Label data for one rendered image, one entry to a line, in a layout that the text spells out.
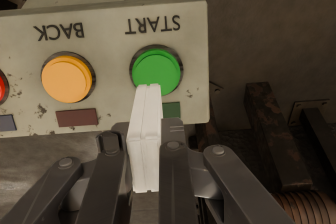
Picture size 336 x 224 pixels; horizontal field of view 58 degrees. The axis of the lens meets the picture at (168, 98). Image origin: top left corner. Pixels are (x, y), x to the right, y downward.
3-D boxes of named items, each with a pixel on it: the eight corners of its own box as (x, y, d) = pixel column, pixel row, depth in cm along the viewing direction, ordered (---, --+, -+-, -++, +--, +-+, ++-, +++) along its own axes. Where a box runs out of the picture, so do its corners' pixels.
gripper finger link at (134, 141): (149, 193, 14) (133, 194, 14) (152, 124, 21) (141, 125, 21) (142, 138, 13) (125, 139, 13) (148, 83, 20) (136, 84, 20)
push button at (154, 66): (180, 88, 27) (181, 95, 26) (136, 91, 27) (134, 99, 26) (178, 44, 26) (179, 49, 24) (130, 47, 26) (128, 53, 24)
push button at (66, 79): (97, 94, 27) (93, 102, 26) (53, 97, 27) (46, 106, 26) (89, 50, 26) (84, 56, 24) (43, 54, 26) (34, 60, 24)
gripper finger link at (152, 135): (142, 138, 13) (159, 137, 13) (148, 83, 20) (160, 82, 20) (149, 193, 14) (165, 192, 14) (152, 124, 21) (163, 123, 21)
